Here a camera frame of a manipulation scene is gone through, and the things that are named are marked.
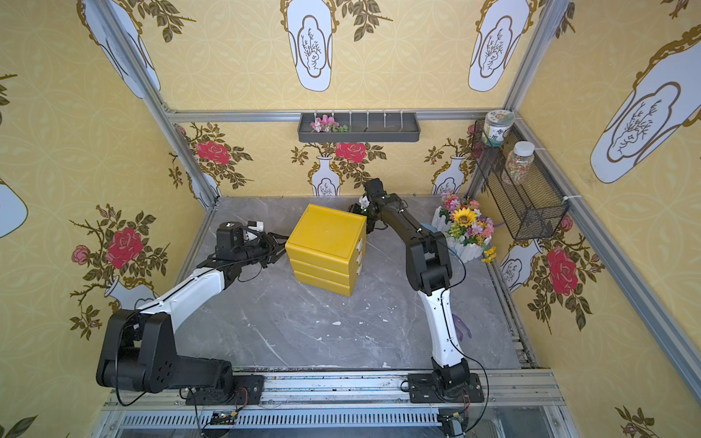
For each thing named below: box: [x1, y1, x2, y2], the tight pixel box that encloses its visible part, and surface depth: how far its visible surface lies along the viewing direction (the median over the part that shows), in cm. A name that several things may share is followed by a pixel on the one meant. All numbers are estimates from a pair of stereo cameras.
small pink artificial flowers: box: [309, 114, 351, 134], surface depth 89 cm
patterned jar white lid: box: [481, 109, 516, 147], surface depth 87 cm
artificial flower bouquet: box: [439, 190, 497, 264], surface depth 92 cm
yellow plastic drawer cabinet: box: [284, 203, 367, 298], surface depth 84 cm
